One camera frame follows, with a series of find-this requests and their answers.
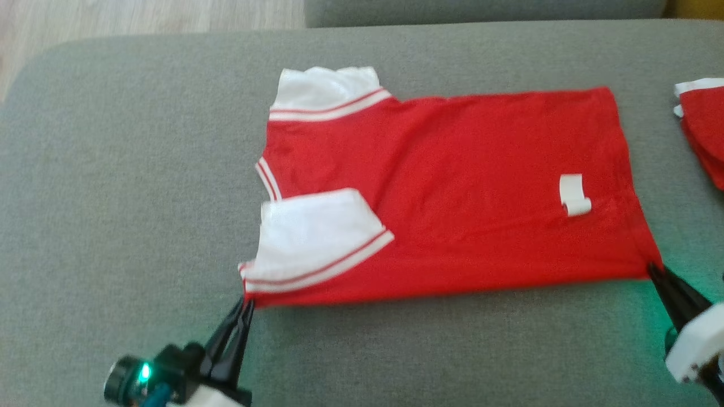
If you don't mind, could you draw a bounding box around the red and white sports shirt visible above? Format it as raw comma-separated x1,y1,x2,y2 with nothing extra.
238,67,663,309

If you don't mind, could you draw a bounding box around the yellow sofa back cushion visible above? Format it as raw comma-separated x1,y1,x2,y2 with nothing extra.
665,0,724,20

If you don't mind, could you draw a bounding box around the folded red garment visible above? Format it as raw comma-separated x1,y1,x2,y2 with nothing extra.
673,78,724,190

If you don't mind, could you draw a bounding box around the grey sofa ottoman cushion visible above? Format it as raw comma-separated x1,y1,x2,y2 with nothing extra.
0,20,724,407

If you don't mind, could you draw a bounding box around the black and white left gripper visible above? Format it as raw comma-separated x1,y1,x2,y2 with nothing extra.
153,298,256,407

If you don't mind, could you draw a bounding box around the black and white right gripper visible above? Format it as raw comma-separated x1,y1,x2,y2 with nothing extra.
648,263,724,385

